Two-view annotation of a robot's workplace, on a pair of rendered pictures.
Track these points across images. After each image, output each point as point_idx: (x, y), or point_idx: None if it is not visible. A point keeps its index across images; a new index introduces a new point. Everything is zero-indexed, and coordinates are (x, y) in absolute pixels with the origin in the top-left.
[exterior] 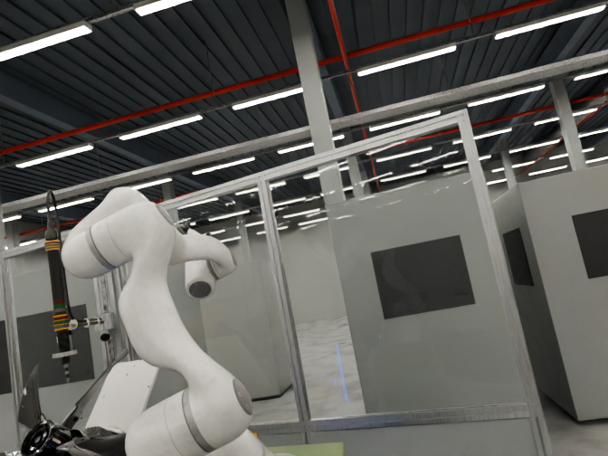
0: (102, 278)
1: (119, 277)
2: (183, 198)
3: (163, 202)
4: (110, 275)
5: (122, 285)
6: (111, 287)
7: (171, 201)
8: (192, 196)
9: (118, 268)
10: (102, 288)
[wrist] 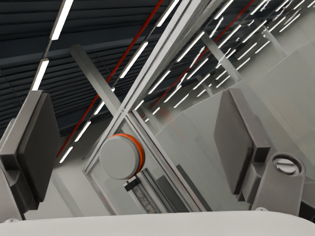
0: (139, 193)
1: (165, 172)
2: (170, 29)
3: (151, 54)
4: (147, 185)
5: (173, 181)
6: (156, 199)
7: (159, 45)
8: (180, 16)
9: (159, 162)
10: (146, 206)
